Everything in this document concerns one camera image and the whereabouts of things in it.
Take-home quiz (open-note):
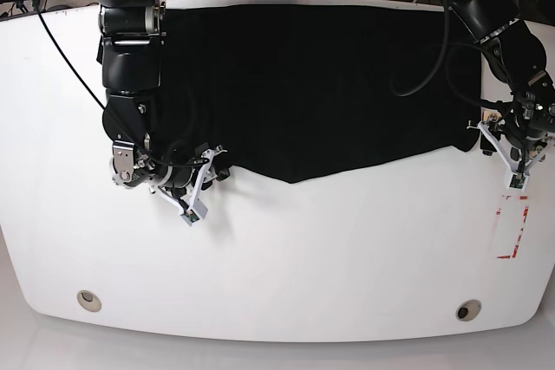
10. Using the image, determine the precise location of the black T-shirt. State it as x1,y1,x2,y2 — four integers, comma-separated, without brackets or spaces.
157,4,481,184

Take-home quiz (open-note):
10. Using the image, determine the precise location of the left table cable grommet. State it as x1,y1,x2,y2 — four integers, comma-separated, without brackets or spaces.
77,290,101,313

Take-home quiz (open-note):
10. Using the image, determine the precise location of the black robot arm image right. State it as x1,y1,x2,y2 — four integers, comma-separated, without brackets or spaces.
448,0,554,157

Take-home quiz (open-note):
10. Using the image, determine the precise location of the right table cable grommet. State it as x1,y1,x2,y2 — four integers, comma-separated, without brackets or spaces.
455,299,482,322

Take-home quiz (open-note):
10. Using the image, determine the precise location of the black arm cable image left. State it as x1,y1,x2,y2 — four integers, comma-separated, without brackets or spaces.
16,0,209,167

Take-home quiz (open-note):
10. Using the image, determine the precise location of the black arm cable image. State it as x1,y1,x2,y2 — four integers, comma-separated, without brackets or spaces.
389,0,491,107
16,0,209,167

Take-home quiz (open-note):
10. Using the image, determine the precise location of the table cable grommet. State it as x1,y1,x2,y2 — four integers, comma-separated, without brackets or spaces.
77,290,101,313
455,299,482,322

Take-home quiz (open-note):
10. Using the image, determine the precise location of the red tape rectangle marking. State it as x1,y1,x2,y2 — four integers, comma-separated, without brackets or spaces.
492,195,531,260

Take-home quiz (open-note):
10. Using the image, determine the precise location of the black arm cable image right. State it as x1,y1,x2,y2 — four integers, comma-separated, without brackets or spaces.
389,0,491,107

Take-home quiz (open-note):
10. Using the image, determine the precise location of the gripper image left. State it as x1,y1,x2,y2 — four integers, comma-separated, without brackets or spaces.
151,144,230,197

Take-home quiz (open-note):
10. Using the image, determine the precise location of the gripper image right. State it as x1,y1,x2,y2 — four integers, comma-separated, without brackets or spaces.
489,101,554,158

